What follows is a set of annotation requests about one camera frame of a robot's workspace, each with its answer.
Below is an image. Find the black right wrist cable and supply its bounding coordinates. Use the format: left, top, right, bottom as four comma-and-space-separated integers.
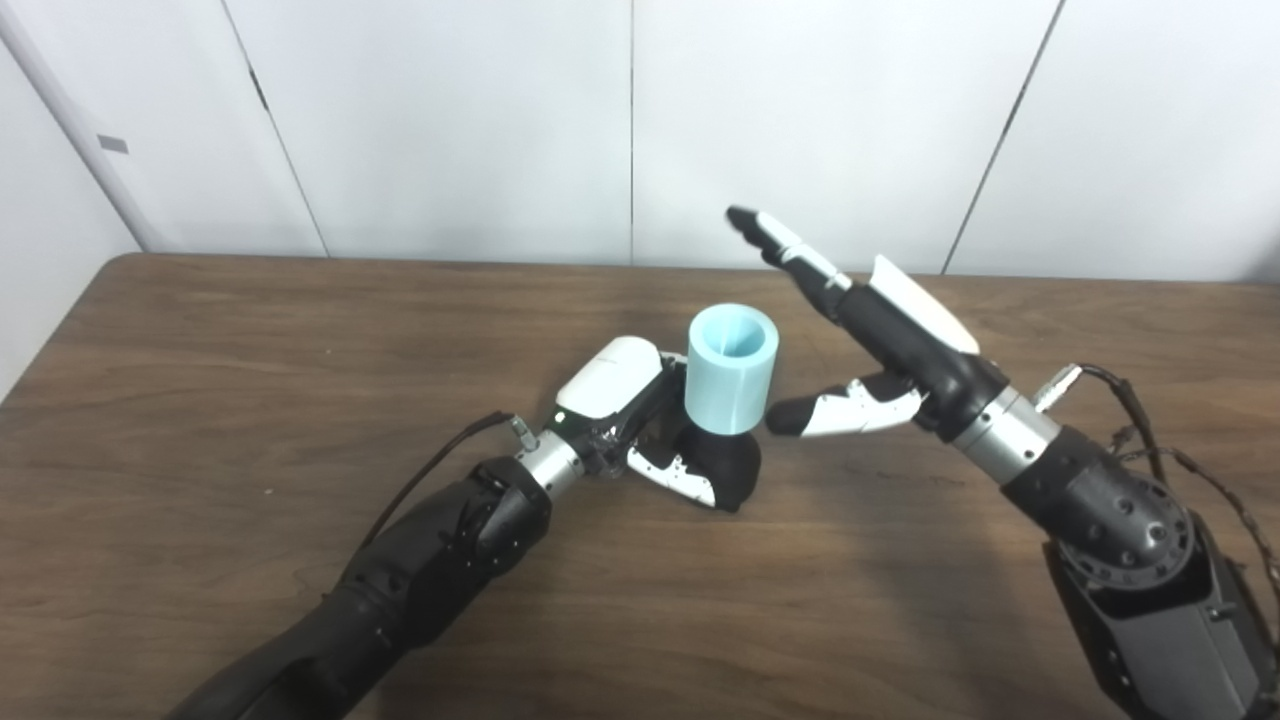
1035, 363, 1280, 641

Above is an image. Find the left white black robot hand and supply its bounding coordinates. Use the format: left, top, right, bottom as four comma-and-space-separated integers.
545, 336, 746, 511

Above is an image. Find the black plastic nozzle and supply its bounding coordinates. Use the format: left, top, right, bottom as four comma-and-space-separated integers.
660, 420, 763, 513

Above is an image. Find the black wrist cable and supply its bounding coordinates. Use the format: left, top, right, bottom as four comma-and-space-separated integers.
355, 412, 536, 551
1035, 363, 1280, 641

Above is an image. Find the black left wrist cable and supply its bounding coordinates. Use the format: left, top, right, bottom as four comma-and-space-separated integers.
355, 412, 536, 551

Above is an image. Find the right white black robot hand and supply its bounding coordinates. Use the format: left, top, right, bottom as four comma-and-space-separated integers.
726, 206, 1009, 441

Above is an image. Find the light-blue hose piece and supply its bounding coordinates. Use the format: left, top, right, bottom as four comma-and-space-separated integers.
685, 304, 780, 436

